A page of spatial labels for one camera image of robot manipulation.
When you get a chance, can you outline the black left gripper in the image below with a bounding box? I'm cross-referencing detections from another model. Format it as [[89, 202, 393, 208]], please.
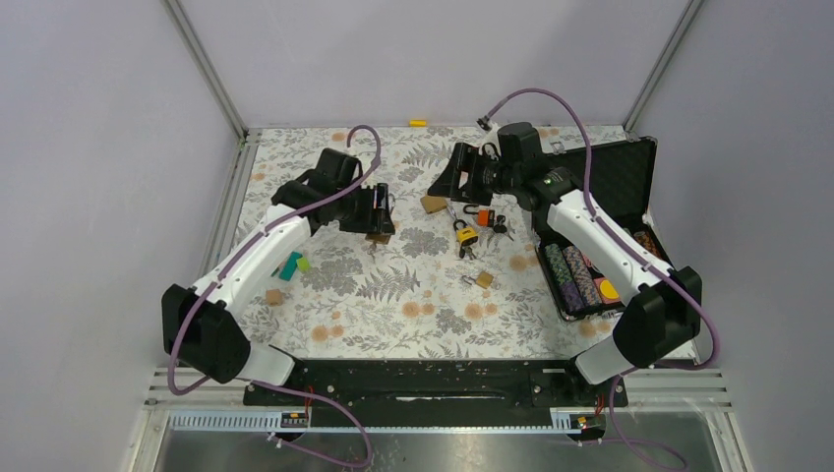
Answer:
[[335, 181, 394, 235]]

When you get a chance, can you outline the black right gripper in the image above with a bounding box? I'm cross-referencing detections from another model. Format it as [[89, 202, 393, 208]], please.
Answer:
[[426, 143, 520, 207]]

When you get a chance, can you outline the large brass padlock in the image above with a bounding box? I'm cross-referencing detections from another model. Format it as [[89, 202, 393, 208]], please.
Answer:
[[365, 234, 391, 259]]

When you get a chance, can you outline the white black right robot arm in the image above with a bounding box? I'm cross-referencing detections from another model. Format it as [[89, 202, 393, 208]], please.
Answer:
[[428, 122, 702, 405]]

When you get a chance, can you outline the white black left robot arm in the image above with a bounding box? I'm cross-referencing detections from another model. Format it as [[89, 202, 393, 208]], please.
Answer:
[[161, 148, 395, 404]]

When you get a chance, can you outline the orange padlock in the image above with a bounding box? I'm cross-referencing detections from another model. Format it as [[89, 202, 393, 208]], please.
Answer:
[[463, 204, 496, 227]]

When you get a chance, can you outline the yellow black padlock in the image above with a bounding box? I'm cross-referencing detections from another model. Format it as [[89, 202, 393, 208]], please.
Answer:
[[453, 218, 479, 260]]

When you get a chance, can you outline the black keys bunch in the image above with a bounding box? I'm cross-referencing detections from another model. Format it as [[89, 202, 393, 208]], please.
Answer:
[[492, 214, 513, 241]]

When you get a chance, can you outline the teal long block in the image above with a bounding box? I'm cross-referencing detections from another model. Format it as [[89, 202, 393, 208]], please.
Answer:
[[277, 252, 303, 281]]

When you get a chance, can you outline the small brass padlock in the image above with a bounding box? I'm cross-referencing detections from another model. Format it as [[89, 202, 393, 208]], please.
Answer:
[[461, 271, 495, 289]]

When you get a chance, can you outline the floral patterned mat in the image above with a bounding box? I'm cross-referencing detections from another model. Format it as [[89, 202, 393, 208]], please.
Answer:
[[235, 127, 620, 359]]

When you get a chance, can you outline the wooden cube block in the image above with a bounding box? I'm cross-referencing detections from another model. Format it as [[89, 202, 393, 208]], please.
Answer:
[[265, 289, 284, 307]]

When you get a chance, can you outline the black poker chip case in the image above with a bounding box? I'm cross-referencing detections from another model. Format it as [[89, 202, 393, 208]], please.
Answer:
[[532, 137, 669, 322]]

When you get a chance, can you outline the yellow poker chip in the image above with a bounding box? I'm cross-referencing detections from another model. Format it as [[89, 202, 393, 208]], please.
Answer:
[[597, 277, 620, 303]]

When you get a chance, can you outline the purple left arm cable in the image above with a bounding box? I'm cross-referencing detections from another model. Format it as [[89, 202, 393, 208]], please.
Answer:
[[165, 125, 383, 469]]

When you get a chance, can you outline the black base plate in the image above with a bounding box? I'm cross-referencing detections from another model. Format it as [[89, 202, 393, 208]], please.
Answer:
[[243, 360, 628, 420]]

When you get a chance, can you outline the white slotted cable duct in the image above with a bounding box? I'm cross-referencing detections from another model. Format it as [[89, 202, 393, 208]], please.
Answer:
[[168, 408, 607, 435]]

